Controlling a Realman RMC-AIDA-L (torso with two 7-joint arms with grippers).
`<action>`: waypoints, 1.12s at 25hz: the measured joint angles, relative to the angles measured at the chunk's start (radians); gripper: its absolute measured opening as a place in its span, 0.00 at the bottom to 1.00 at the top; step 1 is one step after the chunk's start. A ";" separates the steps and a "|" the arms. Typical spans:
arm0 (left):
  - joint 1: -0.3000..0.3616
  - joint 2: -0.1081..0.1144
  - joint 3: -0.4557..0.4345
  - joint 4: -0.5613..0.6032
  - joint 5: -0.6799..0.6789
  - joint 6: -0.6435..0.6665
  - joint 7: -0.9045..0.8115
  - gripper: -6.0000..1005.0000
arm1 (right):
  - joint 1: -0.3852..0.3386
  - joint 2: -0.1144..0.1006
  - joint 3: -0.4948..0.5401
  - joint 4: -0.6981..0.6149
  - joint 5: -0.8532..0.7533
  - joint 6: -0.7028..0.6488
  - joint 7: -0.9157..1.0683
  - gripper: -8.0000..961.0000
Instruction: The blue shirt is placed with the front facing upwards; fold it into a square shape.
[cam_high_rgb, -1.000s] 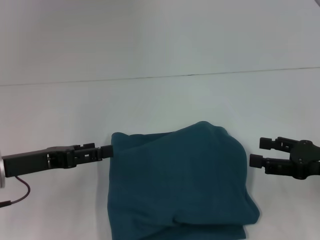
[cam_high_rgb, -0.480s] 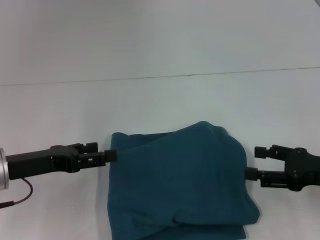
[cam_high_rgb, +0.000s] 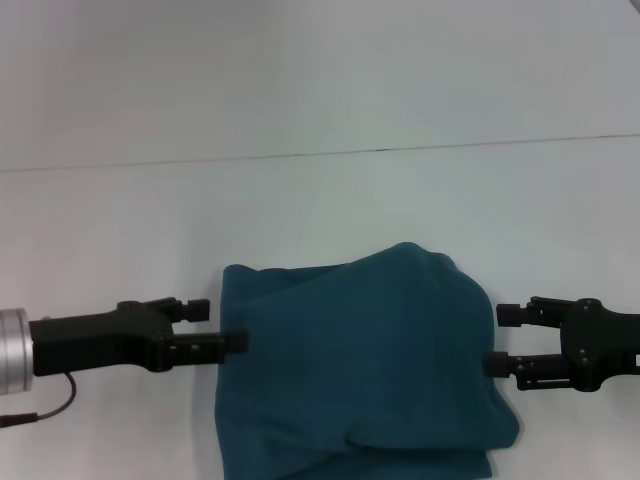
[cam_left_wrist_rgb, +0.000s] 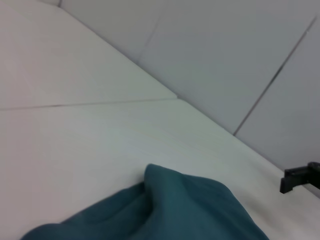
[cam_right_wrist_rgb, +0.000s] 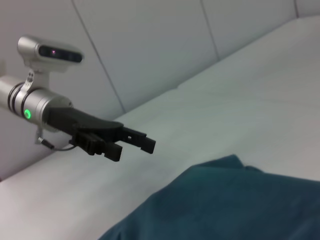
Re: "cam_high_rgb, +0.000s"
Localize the teal t-shirt with FREE print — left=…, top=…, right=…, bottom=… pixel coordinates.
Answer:
left=212, top=241, right=522, bottom=480

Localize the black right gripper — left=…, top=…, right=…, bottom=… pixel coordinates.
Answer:
left=486, top=295, right=640, bottom=394

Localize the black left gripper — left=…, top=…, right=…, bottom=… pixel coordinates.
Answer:
left=28, top=296, right=250, bottom=377

